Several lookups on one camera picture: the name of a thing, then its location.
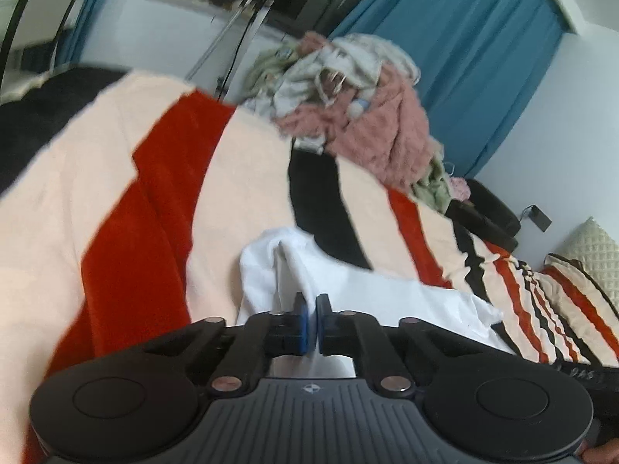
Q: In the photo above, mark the pile of mixed clothes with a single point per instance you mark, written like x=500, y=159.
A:
x=435, y=183

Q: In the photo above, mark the black wall charger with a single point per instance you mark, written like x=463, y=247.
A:
x=537, y=217

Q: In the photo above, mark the person's right hand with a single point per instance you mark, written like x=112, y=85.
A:
x=602, y=455

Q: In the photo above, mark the pink cloth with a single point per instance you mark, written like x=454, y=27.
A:
x=459, y=187

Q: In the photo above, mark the black bag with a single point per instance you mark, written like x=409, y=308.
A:
x=488, y=212

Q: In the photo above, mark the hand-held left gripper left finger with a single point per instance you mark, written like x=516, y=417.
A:
x=301, y=321

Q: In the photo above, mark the metal tripod stand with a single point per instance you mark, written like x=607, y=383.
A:
x=242, y=24

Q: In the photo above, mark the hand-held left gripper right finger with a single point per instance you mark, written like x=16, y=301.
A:
x=322, y=321

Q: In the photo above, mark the cream waffle pillow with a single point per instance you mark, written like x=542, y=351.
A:
x=595, y=246

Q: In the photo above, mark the striped pillow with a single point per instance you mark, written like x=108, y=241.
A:
x=575, y=290

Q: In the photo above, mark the grey white garment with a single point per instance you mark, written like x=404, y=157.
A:
x=358, y=55

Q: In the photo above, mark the wide blue curtain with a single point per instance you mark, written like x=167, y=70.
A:
x=459, y=48

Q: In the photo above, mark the narrow blue curtain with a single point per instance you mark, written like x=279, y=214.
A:
x=89, y=5

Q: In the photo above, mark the striped blanket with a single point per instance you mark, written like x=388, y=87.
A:
x=121, y=179

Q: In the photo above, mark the white shirt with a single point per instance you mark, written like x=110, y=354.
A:
x=387, y=299

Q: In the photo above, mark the pile of clothes and blankets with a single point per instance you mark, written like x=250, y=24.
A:
x=387, y=130

